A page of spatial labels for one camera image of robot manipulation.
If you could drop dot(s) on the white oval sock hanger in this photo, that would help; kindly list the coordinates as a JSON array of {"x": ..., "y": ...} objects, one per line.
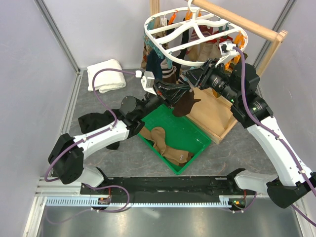
[{"x": 190, "y": 36}]

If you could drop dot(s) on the grey cable duct strip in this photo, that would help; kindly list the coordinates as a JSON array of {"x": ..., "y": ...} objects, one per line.
[{"x": 98, "y": 202}]

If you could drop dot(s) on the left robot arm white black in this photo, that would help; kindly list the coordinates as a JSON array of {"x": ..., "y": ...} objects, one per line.
[{"x": 68, "y": 155}]

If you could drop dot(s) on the argyle brown orange sock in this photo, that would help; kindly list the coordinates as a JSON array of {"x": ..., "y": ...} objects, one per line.
[{"x": 146, "y": 52}]

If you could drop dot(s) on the olive striped hanging sock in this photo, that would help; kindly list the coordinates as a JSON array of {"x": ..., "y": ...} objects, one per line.
[{"x": 220, "y": 83}]

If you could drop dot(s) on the white folded towel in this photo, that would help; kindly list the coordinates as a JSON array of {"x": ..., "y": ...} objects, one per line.
[{"x": 107, "y": 80}]

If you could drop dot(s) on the wooden rack frame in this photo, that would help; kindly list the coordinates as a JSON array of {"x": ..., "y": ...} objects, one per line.
[{"x": 212, "y": 114}]

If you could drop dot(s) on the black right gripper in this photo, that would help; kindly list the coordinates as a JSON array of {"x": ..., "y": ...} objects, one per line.
[{"x": 194, "y": 75}]

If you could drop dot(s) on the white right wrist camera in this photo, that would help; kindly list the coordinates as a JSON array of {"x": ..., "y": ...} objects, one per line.
[{"x": 228, "y": 52}]

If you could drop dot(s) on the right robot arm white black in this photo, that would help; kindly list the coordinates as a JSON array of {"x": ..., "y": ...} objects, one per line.
[{"x": 293, "y": 179}]

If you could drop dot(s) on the brown striped sock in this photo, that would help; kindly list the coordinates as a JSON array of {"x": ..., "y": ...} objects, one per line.
[
  {"x": 185, "y": 104},
  {"x": 168, "y": 75}
]

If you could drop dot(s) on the black cloth pile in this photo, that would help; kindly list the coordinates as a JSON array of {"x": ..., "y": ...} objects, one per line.
[{"x": 93, "y": 121}]

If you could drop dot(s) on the tan sock in bin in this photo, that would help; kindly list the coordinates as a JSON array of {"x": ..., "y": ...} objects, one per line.
[{"x": 157, "y": 135}]

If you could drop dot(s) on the black hanging sock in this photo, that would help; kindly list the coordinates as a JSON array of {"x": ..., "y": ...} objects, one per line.
[{"x": 184, "y": 40}]

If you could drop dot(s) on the green plastic bin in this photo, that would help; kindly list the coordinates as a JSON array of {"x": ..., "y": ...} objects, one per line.
[{"x": 181, "y": 134}]

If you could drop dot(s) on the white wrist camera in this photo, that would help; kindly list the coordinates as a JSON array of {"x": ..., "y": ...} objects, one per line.
[
  {"x": 147, "y": 82},
  {"x": 228, "y": 52}
]

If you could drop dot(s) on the beige red hanging sock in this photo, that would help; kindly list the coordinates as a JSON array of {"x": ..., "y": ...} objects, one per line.
[{"x": 206, "y": 50}]

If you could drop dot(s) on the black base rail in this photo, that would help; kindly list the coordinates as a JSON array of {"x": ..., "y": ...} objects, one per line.
[{"x": 210, "y": 185}]

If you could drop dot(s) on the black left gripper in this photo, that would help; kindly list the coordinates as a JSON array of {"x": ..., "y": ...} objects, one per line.
[{"x": 174, "y": 93}]

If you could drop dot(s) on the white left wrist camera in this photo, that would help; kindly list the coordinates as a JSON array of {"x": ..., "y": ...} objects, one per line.
[{"x": 147, "y": 82}]

